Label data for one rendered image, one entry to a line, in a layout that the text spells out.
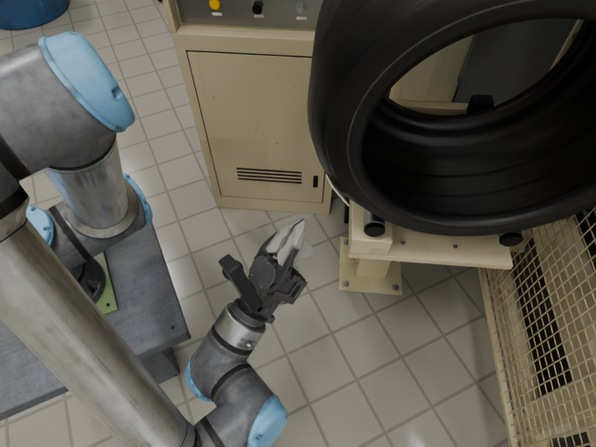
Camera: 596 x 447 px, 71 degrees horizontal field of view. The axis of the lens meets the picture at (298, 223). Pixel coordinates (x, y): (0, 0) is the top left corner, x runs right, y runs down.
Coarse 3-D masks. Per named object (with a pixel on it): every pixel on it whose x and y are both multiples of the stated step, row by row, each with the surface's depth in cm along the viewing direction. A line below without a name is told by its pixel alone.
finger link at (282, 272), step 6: (294, 252) 73; (288, 258) 73; (288, 264) 72; (276, 270) 74; (282, 270) 73; (288, 270) 73; (276, 276) 74; (282, 276) 73; (288, 276) 73; (276, 282) 73
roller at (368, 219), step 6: (366, 210) 89; (366, 216) 88; (372, 216) 87; (366, 222) 87; (372, 222) 87; (378, 222) 86; (384, 222) 88; (366, 228) 87; (372, 228) 87; (378, 228) 86; (384, 228) 87; (366, 234) 89; (372, 234) 88; (378, 234) 88
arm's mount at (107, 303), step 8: (96, 256) 117; (104, 256) 117; (104, 264) 115; (112, 288) 112; (104, 296) 110; (112, 296) 110; (96, 304) 109; (104, 304) 109; (112, 304) 109; (104, 312) 108; (112, 312) 109
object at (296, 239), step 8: (296, 224) 75; (304, 224) 75; (296, 232) 74; (304, 232) 74; (288, 240) 74; (296, 240) 73; (304, 240) 75; (288, 248) 74; (304, 248) 76; (312, 248) 77; (280, 256) 74; (296, 256) 76; (304, 256) 77; (280, 264) 74
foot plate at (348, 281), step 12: (348, 240) 190; (348, 252) 188; (348, 264) 185; (396, 264) 185; (348, 276) 181; (396, 276) 181; (348, 288) 178; (360, 288) 178; (372, 288) 178; (384, 288) 178; (396, 288) 178
